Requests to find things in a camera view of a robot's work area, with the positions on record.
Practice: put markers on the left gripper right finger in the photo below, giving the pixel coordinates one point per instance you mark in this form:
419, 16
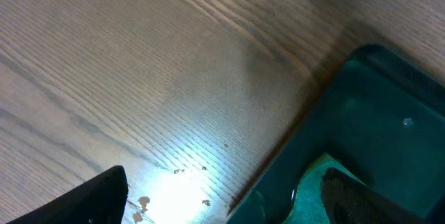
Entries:
347, 201

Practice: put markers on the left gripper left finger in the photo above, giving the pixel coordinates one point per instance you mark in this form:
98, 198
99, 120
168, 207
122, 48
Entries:
100, 200

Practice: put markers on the green wavy sponge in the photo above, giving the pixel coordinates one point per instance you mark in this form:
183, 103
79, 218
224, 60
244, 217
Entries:
308, 206

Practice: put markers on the dark green rectangular tray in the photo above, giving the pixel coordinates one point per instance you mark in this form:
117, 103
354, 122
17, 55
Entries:
383, 119

